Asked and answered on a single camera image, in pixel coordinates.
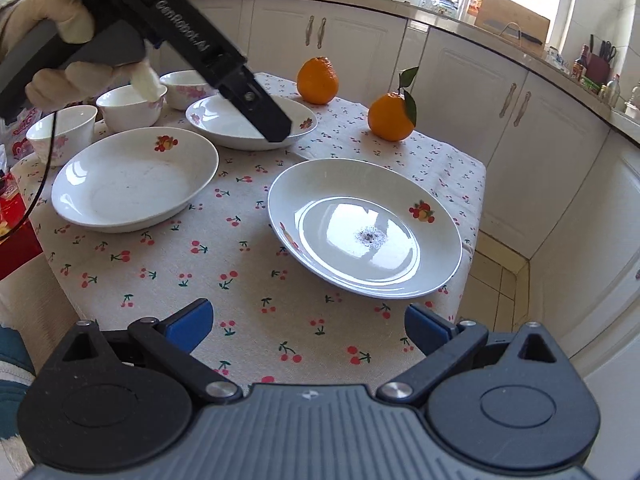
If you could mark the white bowl pink flowers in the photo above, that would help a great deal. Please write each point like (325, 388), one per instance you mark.
(124, 109)
(59, 137)
(184, 88)

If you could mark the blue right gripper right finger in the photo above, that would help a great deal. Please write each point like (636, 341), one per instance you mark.
(427, 330)

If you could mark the white plate fruit print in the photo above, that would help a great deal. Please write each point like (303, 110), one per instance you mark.
(220, 122)
(134, 179)

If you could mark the cherry print tablecloth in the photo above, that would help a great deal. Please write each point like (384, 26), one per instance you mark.
(274, 320)

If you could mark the wooden cutting board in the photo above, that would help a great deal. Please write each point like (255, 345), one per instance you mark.
(516, 23)

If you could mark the left hand in white glove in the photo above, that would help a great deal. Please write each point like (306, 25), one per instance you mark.
(52, 90)

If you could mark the red knife block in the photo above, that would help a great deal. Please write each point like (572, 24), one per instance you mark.
(601, 57)

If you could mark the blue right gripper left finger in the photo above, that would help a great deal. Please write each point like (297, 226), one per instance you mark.
(189, 326)

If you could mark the bumpy orange without leaf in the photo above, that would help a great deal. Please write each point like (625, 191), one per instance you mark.
(317, 81)

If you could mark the white kitchen cabinets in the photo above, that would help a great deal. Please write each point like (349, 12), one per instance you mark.
(559, 228)

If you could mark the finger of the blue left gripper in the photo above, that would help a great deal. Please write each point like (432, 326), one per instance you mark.
(246, 94)

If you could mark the orange with green leaves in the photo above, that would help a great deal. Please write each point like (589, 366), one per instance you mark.
(392, 117)

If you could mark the white plate with fruit print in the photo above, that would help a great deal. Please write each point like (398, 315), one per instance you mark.
(364, 228)

